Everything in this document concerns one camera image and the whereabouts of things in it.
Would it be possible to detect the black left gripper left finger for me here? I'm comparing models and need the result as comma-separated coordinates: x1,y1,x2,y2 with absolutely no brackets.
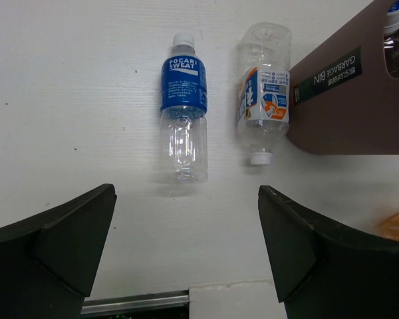
0,183,117,318

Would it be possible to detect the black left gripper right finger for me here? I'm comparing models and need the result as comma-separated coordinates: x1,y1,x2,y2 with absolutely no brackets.
258,185,399,318

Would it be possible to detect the orange white label clear bottle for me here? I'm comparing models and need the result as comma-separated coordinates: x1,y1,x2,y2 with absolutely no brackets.
237,22,291,166

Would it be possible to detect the blue label Pocari Sweat bottle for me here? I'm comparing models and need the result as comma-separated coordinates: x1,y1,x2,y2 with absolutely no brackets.
160,33,208,183

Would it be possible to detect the brown garbage bin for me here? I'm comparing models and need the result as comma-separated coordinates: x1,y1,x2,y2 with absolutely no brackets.
288,1,399,155

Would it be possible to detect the blue cap bottle in bin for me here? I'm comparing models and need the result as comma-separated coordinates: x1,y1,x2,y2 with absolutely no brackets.
383,1,399,78

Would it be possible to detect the aluminium table frame rail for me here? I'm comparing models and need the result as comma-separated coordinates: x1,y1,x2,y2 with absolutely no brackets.
80,290,190,318

